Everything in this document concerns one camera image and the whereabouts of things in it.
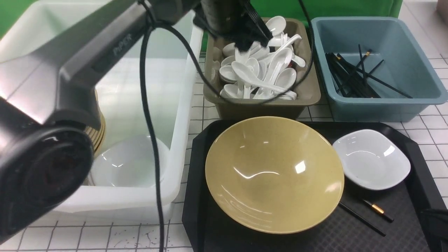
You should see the olive plastic spoon bin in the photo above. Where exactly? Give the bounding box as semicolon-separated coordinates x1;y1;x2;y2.
203;18;321;120

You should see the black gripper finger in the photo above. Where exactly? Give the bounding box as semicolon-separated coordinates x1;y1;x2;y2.
242;0;273;47

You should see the tan noodle bowl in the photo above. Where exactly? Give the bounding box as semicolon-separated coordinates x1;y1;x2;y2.
205;117;345;235

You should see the large white plastic tub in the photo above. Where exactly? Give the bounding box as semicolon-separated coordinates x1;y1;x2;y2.
1;0;197;225

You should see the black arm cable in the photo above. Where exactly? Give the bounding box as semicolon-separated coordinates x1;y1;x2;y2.
139;0;314;252

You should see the white spoon top of bin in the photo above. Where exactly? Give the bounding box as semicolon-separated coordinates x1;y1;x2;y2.
266;16;286;36

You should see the white square side dish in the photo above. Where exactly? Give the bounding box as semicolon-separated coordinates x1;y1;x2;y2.
332;129;411;190

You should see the blue plastic chopstick bin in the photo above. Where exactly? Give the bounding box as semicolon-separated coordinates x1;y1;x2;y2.
311;16;447;122

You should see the plain black chopstick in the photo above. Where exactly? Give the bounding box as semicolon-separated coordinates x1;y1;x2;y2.
338;202;386;237

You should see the stacked white dish in tub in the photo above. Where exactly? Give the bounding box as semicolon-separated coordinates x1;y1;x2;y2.
89;135;155;188

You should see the black chopstick gold band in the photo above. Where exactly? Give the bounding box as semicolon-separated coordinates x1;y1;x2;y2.
362;199;394;223

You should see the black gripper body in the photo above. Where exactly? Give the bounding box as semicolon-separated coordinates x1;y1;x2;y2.
193;0;252;44

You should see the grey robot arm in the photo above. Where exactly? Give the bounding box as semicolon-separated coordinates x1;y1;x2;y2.
0;0;273;243

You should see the white ceramic soup spoon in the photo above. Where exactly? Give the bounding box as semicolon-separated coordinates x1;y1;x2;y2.
231;62;297;99

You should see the green backdrop board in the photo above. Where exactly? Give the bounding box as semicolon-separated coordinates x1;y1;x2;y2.
0;0;402;53

